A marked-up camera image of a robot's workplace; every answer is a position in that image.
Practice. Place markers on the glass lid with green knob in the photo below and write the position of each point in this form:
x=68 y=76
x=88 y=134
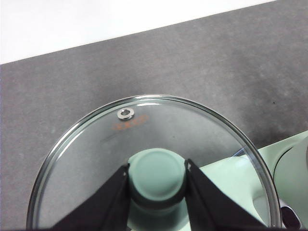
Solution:
x=168 y=125

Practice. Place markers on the mint green breakfast maker base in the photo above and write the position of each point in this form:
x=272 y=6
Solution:
x=223 y=178

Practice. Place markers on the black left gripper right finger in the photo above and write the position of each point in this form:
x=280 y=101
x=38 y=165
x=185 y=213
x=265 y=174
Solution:
x=216 y=207

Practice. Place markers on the mint green griddle cover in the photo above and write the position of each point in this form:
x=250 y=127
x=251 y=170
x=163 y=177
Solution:
x=294 y=173

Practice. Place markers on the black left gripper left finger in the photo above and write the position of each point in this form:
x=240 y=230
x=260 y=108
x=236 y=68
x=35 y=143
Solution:
x=103 y=207

